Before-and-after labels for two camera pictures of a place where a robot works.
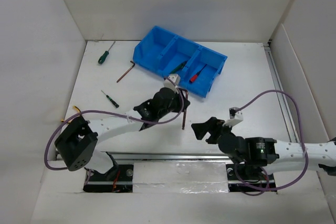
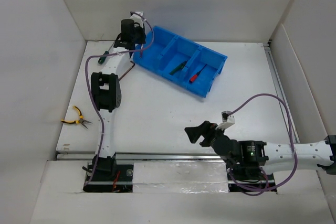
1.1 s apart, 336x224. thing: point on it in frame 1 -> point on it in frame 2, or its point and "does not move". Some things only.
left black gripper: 178,97 -> 140,28
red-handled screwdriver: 193,77 does not move
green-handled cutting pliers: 181,66 does not move
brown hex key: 127,72 does not move
